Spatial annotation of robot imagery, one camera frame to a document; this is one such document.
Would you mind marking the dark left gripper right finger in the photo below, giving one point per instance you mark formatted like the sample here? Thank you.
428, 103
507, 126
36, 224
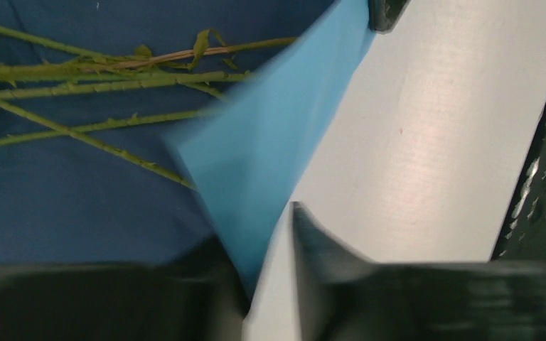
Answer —
344, 297

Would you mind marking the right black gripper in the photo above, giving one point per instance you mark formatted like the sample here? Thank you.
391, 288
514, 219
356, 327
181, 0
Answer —
384, 14

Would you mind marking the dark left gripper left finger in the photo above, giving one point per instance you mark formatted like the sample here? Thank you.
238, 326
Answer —
197, 296

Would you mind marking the blue wrapping paper sheet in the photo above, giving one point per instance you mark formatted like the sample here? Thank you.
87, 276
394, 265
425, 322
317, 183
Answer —
62, 200

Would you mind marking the pink fake flower bunch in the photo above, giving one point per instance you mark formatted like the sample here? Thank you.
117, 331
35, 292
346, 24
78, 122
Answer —
210, 61

